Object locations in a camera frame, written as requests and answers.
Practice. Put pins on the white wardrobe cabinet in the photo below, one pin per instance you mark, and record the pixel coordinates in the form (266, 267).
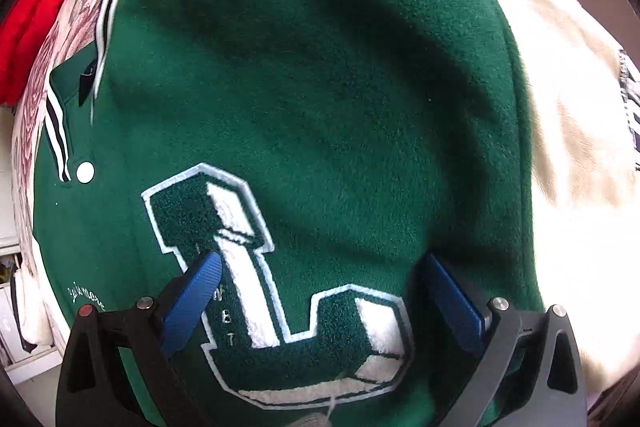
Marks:
(19, 365)

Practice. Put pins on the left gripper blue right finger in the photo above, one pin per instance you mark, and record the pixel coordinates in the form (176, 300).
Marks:
(462, 306)

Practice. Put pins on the white fluffy cloth hanging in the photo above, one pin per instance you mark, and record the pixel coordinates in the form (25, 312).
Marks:
(29, 312)

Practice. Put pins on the red garment on bed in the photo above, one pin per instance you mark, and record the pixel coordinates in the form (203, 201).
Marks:
(22, 33)

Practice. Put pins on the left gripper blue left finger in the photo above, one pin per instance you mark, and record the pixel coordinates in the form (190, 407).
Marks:
(184, 299)

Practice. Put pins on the green varsity jacket cream sleeves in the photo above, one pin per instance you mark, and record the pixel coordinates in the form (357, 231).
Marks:
(323, 148)

